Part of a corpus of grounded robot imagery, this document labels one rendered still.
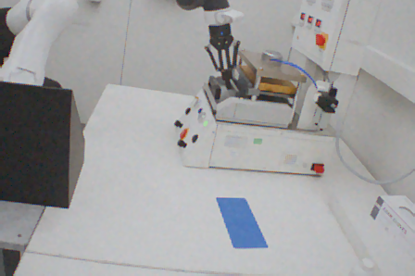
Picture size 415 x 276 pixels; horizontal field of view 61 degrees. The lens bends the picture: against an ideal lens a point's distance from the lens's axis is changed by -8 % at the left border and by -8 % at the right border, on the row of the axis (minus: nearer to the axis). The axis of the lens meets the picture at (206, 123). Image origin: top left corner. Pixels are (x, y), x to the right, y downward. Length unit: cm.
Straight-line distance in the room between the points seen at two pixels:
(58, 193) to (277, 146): 73
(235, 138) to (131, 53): 165
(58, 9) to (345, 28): 88
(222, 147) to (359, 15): 63
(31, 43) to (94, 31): 168
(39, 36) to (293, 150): 90
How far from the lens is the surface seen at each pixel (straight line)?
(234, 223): 108
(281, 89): 131
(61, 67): 291
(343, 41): 128
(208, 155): 128
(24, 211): 105
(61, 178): 100
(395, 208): 120
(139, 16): 272
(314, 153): 139
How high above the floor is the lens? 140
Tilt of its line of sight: 23 degrees down
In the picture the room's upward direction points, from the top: 11 degrees clockwise
